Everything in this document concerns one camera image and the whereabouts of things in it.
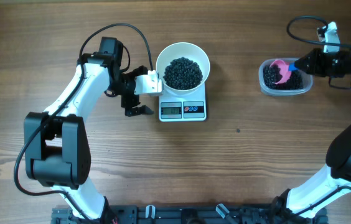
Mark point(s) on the clear plastic container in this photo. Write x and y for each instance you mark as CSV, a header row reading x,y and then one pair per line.
x,y
306,79

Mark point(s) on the white digital kitchen scale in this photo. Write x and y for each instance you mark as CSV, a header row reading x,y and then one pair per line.
x,y
191,106

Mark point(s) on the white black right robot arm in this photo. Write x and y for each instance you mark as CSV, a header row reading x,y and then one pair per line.
x,y
301,204

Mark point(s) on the pink measuring scoop blue handle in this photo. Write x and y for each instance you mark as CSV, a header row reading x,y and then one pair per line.
x,y
285,70

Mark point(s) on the black beans in bowl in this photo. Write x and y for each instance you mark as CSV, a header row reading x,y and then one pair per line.
x,y
183,74

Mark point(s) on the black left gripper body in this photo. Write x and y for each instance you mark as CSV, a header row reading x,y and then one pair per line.
x,y
126,88

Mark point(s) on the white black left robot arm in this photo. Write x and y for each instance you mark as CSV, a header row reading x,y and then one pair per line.
x,y
56,150

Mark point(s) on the white bowl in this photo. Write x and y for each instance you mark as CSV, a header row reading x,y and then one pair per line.
x,y
187,50

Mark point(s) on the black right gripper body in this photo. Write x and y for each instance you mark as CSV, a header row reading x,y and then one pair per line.
x,y
337,63

